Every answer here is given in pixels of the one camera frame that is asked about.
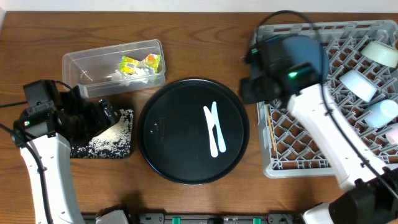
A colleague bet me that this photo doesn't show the dark blue plate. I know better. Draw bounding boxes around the dark blue plate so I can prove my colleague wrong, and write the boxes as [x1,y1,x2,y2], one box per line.
[282,35,329,83]

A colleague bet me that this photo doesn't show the wooden chopstick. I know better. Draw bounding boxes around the wooden chopstick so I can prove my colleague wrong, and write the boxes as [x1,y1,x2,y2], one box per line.
[266,105,277,155]

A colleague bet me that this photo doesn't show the light blue rice bowl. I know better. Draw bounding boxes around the light blue rice bowl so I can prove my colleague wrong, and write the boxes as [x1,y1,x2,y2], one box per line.
[339,70,377,103]

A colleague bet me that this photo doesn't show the yellow green snack wrapper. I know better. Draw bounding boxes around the yellow green snack wrapper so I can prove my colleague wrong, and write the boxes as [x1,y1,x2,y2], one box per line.
[119,54,162,75]

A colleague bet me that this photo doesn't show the white tissue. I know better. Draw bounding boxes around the white tissue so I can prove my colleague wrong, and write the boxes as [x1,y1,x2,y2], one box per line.
[105,68,155,85]

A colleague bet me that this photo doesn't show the small light blue cup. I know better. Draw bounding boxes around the small light blue cup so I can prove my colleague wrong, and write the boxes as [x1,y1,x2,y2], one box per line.
[364,100,397,128]

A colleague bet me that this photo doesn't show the white plastic spoon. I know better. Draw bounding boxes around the white plastic spoon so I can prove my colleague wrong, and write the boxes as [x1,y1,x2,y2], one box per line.
[203,106,218,158]

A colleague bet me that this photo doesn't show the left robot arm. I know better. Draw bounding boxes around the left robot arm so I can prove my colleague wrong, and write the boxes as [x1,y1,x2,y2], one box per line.
[12,80,122,223]

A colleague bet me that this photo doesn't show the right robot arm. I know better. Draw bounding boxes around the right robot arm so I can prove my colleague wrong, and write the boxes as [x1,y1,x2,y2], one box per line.
[239,35,397,223]

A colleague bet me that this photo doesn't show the grey dishwasher rack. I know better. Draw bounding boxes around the grey dishwasher rack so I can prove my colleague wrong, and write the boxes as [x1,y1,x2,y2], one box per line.
[257,20,397,179]

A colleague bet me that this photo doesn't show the clear plastic waste bin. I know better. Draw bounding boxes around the clear plastic waste bin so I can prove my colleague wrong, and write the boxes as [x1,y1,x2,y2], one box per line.
[62,39,165,98]

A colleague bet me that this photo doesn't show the spilled rice grains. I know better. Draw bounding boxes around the spilled rice grains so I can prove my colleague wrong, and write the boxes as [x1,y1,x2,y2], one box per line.
[72,109,134,158]

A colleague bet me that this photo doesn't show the round black serving tray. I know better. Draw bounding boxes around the round black serving tray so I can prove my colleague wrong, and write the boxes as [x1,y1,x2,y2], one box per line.
[137,78,249,185]

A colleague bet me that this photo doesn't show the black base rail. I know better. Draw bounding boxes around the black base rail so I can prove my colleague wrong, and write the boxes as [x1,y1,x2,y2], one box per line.
[82,212,305,224]

